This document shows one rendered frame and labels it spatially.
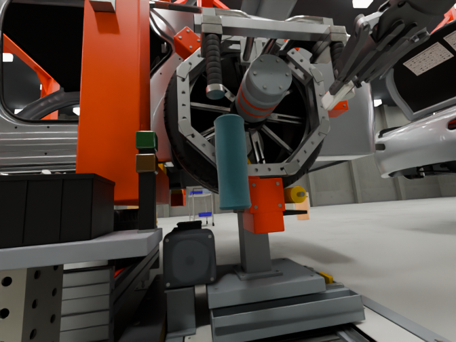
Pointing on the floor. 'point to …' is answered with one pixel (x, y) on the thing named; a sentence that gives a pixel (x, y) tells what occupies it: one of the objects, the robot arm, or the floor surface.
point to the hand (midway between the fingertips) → (336, 93)
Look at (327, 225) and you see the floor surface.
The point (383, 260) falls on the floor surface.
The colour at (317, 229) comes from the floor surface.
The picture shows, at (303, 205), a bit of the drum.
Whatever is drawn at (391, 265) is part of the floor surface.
